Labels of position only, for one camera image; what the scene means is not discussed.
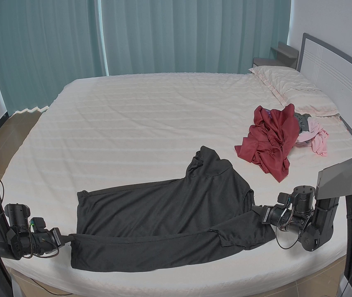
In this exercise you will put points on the pink garment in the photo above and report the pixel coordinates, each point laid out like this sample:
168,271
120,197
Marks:
318,141

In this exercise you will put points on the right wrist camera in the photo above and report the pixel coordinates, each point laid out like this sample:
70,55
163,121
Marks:
284,199

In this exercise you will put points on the blue-green curtain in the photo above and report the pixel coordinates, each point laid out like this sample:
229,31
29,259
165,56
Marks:
194,26
46,42

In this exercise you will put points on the grey garment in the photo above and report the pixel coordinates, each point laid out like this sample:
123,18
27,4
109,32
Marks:
302,122

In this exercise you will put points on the bed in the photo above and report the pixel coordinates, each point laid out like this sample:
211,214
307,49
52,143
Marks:
148,113

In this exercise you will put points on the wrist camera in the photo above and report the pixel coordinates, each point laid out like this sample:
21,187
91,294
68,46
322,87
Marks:
284,199
38,224

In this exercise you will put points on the grey bedside table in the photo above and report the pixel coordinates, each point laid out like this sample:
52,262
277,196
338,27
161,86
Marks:
287,51

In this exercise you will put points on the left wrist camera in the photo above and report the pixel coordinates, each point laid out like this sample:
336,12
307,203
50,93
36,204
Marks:
38,224

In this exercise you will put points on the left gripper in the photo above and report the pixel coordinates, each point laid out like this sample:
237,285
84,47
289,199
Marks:
50,238

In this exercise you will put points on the cream pillow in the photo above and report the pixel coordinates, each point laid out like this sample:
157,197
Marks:
293,85

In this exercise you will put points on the black T-shirt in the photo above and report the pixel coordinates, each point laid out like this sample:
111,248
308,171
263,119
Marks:
163,215

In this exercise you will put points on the dark red garment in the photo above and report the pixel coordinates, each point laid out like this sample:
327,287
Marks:
268,141

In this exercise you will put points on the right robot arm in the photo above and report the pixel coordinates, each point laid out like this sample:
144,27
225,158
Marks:
326,215

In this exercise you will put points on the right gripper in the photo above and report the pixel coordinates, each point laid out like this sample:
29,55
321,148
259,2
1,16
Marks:
273,216

